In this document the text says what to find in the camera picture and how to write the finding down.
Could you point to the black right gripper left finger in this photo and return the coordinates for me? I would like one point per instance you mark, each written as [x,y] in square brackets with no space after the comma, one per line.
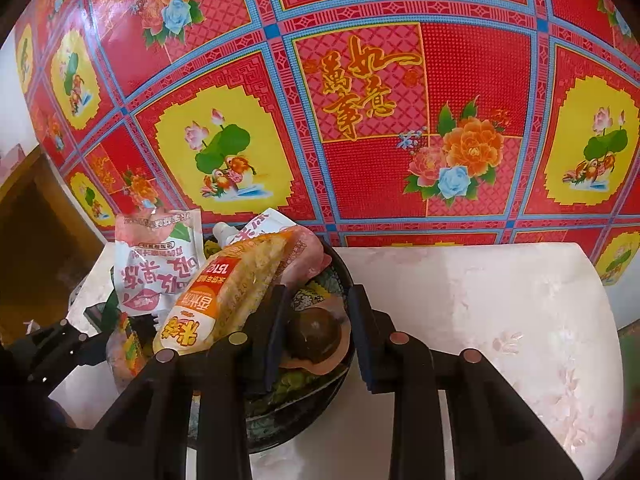
[264,329]

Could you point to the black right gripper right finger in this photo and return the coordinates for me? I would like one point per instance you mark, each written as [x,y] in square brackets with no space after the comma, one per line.
[371,330]

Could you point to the brown braised egg pack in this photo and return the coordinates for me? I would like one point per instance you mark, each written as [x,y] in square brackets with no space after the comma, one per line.
[317,338]

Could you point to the orange cracker packet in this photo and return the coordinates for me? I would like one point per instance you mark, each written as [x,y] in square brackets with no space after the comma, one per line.
[218,301]

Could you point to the red snack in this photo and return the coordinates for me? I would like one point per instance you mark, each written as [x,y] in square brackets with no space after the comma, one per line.
[124,353]

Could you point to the green snack packet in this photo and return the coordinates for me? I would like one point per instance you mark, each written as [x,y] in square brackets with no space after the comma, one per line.
[104,315]

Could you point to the dark round snack plate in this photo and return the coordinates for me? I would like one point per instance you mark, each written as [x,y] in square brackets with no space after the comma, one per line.
[297,398]

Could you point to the pink white jelly pouch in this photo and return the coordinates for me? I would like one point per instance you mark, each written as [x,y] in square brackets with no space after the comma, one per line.
[303,257]

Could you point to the wooden bedside shelf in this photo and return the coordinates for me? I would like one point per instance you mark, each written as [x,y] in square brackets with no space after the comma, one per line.
[47,248]

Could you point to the red floral patterned cloth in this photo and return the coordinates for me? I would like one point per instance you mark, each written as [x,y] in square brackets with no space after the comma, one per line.
[372,122]

